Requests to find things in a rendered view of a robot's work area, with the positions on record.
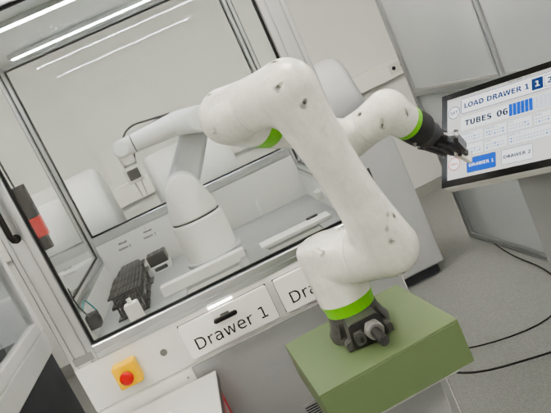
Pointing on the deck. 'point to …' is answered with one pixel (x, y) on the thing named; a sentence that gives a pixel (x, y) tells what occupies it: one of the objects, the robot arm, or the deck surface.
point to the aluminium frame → (73, 324)
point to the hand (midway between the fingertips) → (463, 154)
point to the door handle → (9, 232)
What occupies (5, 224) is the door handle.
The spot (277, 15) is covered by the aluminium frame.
